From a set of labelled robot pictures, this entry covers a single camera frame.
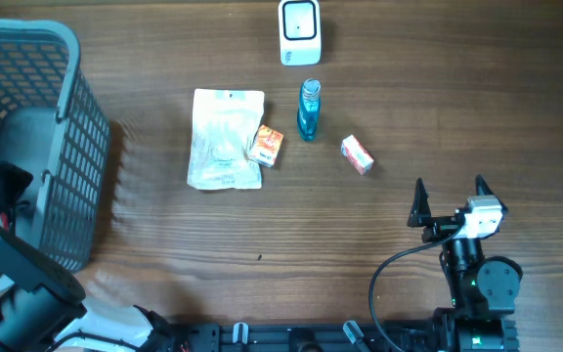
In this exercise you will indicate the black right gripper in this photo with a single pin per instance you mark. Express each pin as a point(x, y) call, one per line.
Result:
point(440, 226)

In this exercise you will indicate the red white small box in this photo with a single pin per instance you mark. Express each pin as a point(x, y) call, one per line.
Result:
point(356, 154)

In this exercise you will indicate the blue liquid plastic bottle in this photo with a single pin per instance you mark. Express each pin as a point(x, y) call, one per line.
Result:
point(309, 109)

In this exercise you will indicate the orange snack packet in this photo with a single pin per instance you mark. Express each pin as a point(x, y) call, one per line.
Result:
point(266, 146)

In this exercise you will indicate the white plastic pouch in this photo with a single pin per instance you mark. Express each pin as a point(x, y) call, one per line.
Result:
point(224, 126)

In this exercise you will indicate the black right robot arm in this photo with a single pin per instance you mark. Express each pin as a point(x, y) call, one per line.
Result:
point(483, 289)

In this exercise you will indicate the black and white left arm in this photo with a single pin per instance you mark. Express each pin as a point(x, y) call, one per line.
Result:
point(43, 307)

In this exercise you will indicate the white barcode scanner box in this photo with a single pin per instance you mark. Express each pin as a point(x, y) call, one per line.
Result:
point(300, 32)

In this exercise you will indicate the grey plastic mesh basket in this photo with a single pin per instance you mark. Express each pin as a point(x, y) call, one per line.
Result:
point(52, 126)

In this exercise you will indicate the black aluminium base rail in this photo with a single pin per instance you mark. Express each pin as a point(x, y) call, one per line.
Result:
point(417, 335)

